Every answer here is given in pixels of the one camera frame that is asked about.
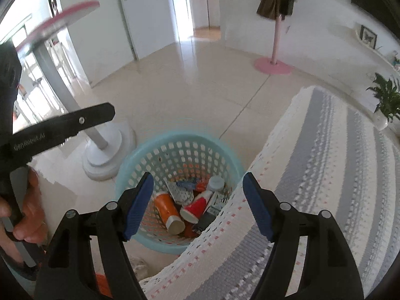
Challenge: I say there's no striped grey white tablecloth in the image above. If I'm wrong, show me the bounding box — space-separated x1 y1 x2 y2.
141 86 399 299

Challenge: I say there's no white door with handle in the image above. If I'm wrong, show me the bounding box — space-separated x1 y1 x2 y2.
121 0 176 60

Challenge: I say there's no teal plastic laundry basket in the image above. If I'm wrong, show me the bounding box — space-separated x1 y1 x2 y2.
115 131 244 255

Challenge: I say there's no red paper cup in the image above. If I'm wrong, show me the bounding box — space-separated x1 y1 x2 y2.
180 190 213 224

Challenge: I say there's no brown hanging bag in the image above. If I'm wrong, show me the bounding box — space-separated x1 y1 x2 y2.
256 0 296 20

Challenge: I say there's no butterfly picture frame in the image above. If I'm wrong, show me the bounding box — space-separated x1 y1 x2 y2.
359 25 377 49

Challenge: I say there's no white curved wall shelf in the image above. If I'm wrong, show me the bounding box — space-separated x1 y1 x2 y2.
354 24 399 73

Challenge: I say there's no person's left hand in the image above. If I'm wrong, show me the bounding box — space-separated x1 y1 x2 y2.
1 167 48 266

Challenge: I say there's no polka dot wrapper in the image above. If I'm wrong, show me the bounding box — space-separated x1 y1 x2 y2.
165 181 195 206

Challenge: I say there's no green potted plant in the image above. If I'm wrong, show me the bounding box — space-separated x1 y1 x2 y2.
367 72 399 131

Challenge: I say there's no pink coat rack stand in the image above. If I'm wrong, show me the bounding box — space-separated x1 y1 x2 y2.
254 15 292 75

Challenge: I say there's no clear plastic water bottle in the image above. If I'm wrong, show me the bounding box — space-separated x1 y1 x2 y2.
207 175 225 192

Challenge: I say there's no red orange crinkled wrapper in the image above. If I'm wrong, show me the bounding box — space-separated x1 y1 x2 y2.
194 181 208 193

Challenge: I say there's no pink round pedestal table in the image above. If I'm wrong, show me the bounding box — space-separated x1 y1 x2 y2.
15 0 138 181

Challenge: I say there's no blue white milk carton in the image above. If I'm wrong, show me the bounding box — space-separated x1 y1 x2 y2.
176 177 199 191

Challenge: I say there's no orange paper cup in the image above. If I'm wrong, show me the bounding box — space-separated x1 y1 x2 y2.
154 192 185 235

